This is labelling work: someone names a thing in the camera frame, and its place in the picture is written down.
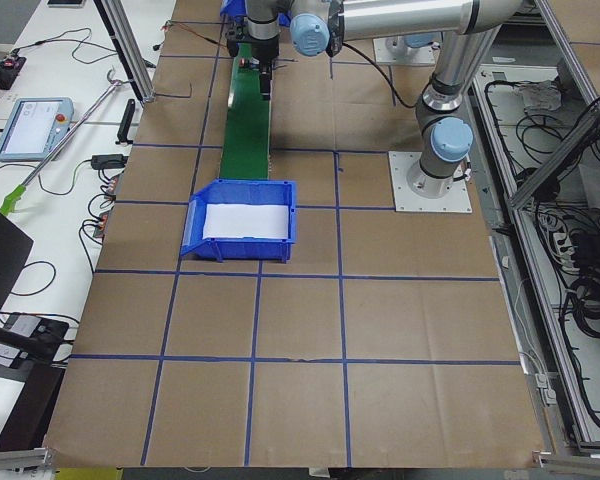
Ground blue bin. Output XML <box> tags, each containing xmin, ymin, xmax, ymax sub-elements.
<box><xmin>180</xmin><ymin>179</ymin><xmax>297</xmax><ymax>263</ymax></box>
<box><xmin>220</xmin><ymin>0</ymin><xmax>246</xmax><ymax>20</ymax></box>

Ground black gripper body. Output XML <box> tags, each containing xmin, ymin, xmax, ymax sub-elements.
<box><xmin>244</xmin><ymin>0</ymin><xmax>282</xmax><ymax>64</ymax></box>

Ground blue bin on right side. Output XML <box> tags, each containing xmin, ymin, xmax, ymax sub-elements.
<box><xmin>220</xmin><ymin>0</ymin><xmax>246</xmax><ymax>20</ymax></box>

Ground reacher grabber stick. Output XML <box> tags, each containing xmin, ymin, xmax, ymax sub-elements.
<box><xmin>0</xmin><ymin>68</ymin><xmax>125</xmax><ymax>217</ymax></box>

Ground red and black wires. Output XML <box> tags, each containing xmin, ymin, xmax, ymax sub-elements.
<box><xmin>162</xmin><ymin>19</ymin><xmax>236</xmax><ymax>54</ymax></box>

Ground white power strip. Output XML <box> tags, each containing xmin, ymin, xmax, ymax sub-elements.
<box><xmin>550</xmin><ymin>225</ymin><xmax>578</xmax><ymax>275</ymax></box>

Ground black handle bar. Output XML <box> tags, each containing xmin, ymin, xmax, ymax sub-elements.
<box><xmin>116</xmin><ymin>99</ymin><xmax>136</xmax><ymax>145</ymax></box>

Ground green conveyor belt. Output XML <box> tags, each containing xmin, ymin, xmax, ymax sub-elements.
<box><xmin>219</xmin><ymin>45</ymin><xmax>271</xmax><ymax>180</ymax></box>

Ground blue teach pendant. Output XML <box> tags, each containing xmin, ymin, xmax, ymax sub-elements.
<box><xmin>0</xmin><ymin>97</ymin><xmax>74</xmax><ymax>162</ymax></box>

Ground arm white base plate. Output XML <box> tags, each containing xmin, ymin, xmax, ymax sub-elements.
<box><xmin>388</xmin><ymin>151</ymin><xmax>472</xmax><ymax>214</ymax></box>
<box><xmin>373</xmin><ymin>32</ymin><xmax>442</xmax><ymax>67</ymax></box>

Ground black power adapter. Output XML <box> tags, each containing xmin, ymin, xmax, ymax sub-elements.
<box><xmin>90</xmin><ymin>154</ymin><xmax>128</xmax><ymax>170</ymax></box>

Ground aluminium frame post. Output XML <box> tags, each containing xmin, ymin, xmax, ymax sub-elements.
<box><xmin>94</xmin><ymin>0</ymin><xmax>155</xmax><ymax>104</ymax></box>

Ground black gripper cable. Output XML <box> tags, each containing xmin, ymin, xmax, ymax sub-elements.
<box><xmin>342</xmin><ymin>41</ymin><xmax>421</xmax><ymax>108</ymax></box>

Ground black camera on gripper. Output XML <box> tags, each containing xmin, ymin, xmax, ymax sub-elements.
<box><xmin>225</xmin><ymin>17</ymin><xmax>253</xmax><ymax>58</ymax></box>

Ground blue bin on left side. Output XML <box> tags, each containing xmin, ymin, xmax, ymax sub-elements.
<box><xmin>180</xmin><ymin>179</ymin><xmax>297</xmax><ymax>263</ymax></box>

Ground white foam pad left bin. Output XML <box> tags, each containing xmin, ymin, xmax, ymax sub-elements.
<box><xmin>202</xmin><ymin>204</ymin><xmax>289</xmax><ymax>240</ymax></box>

